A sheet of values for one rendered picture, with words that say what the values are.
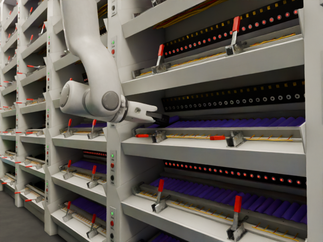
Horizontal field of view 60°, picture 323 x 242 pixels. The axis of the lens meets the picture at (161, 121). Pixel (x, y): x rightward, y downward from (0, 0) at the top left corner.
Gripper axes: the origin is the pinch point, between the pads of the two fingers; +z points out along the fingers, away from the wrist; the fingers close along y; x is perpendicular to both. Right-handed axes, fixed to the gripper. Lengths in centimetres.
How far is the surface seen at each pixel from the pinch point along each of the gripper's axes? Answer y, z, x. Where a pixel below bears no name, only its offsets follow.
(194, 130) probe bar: -17.4, -1.9, 3.8
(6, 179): 206, 1, 48
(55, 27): 80, -16, -49
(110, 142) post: 19.3, -6.0, 9.1
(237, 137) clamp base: -33.0, -4.5, 5.5
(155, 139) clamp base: -6.2, -5.8, 6.9
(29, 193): 135, 2, 47
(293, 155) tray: -45.7, -5.2, 8.6
